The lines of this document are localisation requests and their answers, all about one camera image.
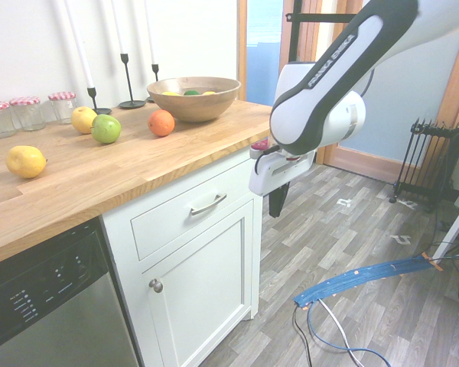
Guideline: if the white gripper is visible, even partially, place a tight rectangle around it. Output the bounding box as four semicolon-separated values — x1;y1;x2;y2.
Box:
248;149;317;219

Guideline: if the white wooden drawer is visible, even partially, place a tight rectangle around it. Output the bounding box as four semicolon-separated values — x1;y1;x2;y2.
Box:
129;172;255;263

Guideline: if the white kitchen cabinet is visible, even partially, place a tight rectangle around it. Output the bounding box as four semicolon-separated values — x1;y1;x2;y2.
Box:
100;147;265;367

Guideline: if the white cabinet door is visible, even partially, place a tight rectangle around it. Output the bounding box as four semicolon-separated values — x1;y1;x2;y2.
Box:
142;200;254;367

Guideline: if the wooden bowl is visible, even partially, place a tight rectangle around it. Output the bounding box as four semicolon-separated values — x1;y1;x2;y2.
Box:
146;76;243;124

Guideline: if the orange fruit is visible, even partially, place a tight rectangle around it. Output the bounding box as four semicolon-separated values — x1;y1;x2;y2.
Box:
148;109;176;138

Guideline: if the black oil radiator heater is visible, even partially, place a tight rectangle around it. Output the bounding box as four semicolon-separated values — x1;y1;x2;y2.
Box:
388;117;459;213

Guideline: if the medium black candle holder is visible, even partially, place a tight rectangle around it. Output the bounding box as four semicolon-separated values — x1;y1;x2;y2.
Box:
145;63;162;104

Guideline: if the tall black candle holder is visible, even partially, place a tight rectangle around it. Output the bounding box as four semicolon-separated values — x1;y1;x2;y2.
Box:
117;53;147;110

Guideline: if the green apple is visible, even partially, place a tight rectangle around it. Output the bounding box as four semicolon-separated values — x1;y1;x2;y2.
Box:
90;113;122;145

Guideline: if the short black candle holder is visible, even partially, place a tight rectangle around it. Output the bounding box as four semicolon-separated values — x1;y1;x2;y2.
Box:
86;86;113;116

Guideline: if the yellow apple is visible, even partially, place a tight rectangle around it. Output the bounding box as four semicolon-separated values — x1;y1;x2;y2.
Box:
70;106;99;135

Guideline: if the stainless steel dishwasher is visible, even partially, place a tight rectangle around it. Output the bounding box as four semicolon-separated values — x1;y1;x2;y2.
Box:
0;216;141;367

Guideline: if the yellow lemon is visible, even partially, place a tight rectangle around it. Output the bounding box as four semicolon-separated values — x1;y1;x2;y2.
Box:
5;145;48;180

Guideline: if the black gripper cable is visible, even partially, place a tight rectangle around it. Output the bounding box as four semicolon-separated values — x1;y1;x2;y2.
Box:
253;145;281;175

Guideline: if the red white wrist camera mount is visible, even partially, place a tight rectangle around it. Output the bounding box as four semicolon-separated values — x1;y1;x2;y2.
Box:
249;139;271;160

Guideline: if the blue tape cable cover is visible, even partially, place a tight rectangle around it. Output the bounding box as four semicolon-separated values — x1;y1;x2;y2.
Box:
293;255;444;310

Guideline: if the white floor cable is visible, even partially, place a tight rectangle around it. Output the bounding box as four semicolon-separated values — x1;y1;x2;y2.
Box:
316;297;365;367

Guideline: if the black floor cable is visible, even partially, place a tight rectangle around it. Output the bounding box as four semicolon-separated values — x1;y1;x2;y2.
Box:
291;304;315;367

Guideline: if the blue floor cable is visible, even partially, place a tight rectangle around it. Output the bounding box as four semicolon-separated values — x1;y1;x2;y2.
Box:
305;297;392;367

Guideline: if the wooden door frame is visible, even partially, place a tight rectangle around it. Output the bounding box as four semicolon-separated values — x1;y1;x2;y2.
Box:
236;0;324;104

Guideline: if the black clamped camera stand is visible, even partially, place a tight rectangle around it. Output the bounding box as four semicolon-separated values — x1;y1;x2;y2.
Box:
285;0;360;65

